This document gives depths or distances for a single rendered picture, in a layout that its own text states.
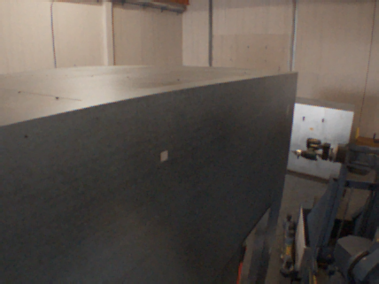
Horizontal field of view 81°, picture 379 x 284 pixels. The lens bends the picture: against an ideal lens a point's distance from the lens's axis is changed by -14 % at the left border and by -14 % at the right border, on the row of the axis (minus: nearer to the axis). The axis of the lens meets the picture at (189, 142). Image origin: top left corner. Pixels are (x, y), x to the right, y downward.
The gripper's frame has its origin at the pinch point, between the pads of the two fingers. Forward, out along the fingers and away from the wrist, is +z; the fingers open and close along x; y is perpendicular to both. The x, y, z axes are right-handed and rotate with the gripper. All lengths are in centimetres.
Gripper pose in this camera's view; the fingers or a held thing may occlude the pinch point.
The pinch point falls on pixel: (312, 149)
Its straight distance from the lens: 207.4
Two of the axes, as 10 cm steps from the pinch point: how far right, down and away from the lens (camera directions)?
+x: -1.2, -8.7, -4.8
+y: 5.8, -4.6, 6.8
